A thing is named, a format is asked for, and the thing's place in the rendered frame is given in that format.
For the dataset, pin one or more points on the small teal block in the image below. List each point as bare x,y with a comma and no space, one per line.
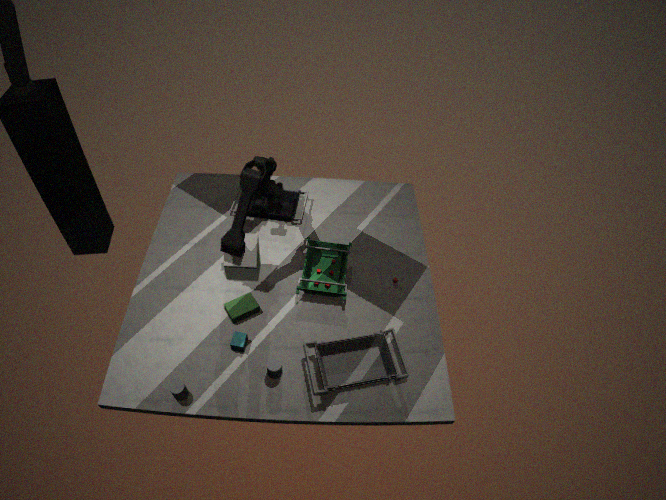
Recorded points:
239,341

